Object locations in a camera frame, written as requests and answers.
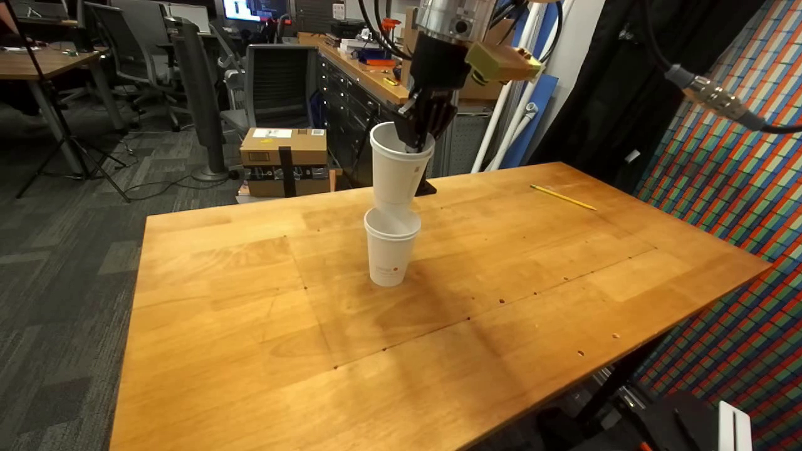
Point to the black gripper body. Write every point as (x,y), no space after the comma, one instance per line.
(440,65)

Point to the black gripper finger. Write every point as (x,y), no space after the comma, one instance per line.
(412,125)
(443,115)

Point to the white paper cup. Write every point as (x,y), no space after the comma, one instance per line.
(393,178)
(390,254)

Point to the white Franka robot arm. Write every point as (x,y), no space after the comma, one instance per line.
(453,15)

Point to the orange tool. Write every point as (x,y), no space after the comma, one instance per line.
(380,62)

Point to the white plastic pipe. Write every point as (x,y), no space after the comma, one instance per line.
(512,140)
(503,108)

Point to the small cardboard box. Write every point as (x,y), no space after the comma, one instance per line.
(285,146)

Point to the dark grey crate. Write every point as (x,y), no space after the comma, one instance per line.
(280,84)

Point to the yellow pencil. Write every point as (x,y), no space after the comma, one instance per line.
(568,199)

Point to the computer monitor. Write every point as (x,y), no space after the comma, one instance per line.
(251,9)

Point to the grey tower stand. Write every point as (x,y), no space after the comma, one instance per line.
(202,101)

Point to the black office chair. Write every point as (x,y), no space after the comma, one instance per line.
(127,40)

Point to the colourful patterned backdrop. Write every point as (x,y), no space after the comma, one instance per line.
(735,209)

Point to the black tripod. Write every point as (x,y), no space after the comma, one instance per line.
(48,95)

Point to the wooden office desk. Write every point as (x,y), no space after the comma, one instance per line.
(42,62)

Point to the black equipment under table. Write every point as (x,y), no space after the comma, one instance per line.
(668,426)

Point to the white flat device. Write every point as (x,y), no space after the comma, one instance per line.
(735,426)

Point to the yellow-green wrist camera box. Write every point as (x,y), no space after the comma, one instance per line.
(503,62)

